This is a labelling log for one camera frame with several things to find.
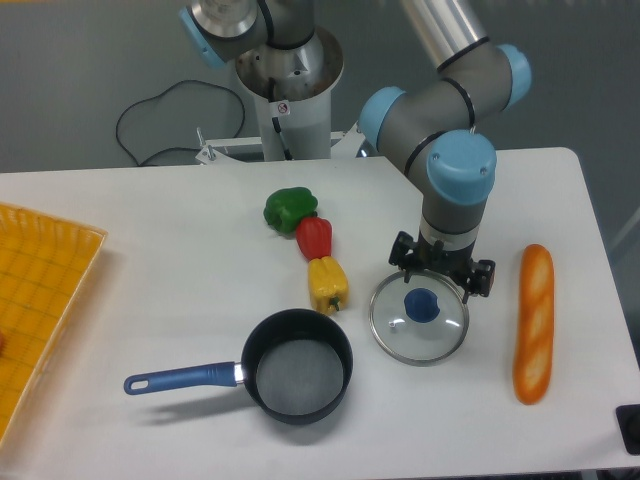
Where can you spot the glass lid blue knob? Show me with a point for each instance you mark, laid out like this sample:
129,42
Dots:
420,320

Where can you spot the green bell pepper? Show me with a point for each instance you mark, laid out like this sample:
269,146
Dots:
285,208

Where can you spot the yellow bell pepper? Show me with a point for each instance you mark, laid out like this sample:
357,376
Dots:
328,285

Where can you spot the black saucepan blue handle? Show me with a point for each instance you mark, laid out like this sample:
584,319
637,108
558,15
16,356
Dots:
296,365

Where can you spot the red bell pepper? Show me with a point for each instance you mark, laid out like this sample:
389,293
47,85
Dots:
314,237

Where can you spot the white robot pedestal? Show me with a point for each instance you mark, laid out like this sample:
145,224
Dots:
292,94

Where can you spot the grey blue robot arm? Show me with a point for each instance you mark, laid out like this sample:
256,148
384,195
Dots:
429,137

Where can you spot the orange baguette bread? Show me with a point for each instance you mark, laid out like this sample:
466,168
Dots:
533,358

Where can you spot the yellow plastic basket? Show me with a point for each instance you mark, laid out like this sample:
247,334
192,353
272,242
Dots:
45,260

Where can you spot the black device at corner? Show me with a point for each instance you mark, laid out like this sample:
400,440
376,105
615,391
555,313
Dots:
628,417

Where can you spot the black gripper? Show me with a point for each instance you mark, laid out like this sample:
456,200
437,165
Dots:
475,278

